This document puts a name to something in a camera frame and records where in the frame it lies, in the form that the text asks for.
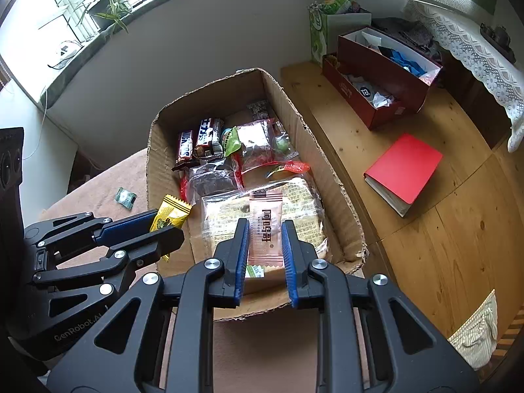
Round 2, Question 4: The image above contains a black candy wrapper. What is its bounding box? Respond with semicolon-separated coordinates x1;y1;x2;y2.
248;100;271;121

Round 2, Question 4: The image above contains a potted green plant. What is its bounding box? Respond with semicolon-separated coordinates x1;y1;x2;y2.
57;0;134;35

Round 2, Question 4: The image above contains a white lace cloth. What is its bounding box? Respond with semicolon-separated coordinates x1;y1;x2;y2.
403;0;524;154

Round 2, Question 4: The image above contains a white charger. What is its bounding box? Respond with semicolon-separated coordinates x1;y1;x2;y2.
47;40;83;69

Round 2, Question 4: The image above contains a shallow dark red box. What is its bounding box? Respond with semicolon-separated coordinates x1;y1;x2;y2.
321;53;408;131

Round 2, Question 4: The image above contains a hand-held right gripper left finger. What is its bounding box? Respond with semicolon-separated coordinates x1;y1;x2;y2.
46;218;250;393

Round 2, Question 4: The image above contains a pink candy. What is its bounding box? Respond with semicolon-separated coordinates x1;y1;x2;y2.
247;190;284;271

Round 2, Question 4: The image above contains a small brown chocolate bar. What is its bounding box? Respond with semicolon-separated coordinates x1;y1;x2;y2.
192;117;225;159

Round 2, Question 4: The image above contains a green tissue box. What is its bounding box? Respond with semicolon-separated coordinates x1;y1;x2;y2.
309;0;372;65

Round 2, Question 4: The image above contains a white crumpled paper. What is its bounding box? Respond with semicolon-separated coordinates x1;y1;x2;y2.
344;74;396;109

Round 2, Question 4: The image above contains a white appliance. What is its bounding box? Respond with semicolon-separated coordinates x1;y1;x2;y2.
0;78;78;224

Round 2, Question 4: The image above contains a teal candy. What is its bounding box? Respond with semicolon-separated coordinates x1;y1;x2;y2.
114;187;137;206

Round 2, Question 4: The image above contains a pink blanket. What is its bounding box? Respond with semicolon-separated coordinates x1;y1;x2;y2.
37;147;371;393

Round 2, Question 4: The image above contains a yellow candy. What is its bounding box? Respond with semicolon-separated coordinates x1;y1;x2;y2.
149;194;192;262

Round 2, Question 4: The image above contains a cardboard box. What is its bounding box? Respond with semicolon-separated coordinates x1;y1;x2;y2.
146;66;368;322

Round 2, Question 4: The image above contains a blue cloth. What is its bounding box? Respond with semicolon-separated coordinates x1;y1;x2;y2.
379;45;422;76

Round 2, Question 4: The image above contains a large brown chocolate bar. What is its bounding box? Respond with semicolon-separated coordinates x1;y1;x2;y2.
172;130;195;171

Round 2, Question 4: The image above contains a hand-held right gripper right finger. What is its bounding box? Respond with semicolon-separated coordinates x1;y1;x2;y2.
280;220;479;393

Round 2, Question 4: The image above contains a red book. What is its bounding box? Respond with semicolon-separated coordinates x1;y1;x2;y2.
364;133;444;217

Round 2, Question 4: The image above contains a dark figurine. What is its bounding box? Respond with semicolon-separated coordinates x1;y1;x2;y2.
480;22;516;64

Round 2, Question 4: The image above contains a striped cloth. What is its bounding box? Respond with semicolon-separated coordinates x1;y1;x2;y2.
447;290;498;371

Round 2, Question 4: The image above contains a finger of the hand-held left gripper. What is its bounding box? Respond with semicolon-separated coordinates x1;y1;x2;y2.
24;209;159;254
32;225;186;295

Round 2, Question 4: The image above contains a clear bread packet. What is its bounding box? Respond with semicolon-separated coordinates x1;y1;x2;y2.
200;177;328;279

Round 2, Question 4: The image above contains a dark cloth pile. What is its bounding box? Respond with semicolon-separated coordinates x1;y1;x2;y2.
370;16;443;56

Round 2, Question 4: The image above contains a tall dark red box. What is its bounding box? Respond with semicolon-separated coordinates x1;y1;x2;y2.
336;27;443;113

